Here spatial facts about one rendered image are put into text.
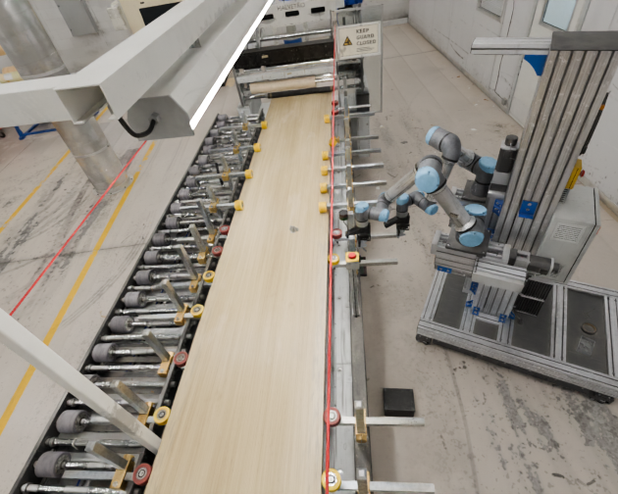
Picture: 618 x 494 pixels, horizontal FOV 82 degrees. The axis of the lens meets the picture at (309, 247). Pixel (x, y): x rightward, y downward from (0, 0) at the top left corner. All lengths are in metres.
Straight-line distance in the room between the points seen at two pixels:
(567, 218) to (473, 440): 1.48
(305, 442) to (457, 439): 1.27
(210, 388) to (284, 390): 0.39
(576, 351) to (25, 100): 3.03
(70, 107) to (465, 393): 2.74
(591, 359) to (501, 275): 1.02
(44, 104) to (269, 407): 1.55
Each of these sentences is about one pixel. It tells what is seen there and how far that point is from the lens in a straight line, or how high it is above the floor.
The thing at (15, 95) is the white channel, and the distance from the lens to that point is 0.69.
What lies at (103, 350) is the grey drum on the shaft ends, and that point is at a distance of 2.53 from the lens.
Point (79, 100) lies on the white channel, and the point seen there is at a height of 2.43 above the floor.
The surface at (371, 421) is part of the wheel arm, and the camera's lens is 1.85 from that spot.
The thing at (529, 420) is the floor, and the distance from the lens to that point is 2.95.
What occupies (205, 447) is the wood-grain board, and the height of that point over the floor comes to 0.90.
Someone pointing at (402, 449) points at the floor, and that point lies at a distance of 2.71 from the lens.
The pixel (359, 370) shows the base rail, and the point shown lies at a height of 0.70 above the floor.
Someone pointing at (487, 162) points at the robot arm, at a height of 1.27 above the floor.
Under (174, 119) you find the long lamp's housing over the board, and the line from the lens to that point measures 0.75.
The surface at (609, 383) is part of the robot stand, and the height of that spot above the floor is 0.23.
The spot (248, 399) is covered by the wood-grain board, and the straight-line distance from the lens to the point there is 1.92.
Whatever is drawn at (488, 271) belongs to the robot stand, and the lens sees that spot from 2.28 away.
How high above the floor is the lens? 2.60
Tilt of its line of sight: 44 degrees down
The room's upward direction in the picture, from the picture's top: 10 degrees counter-clockwise
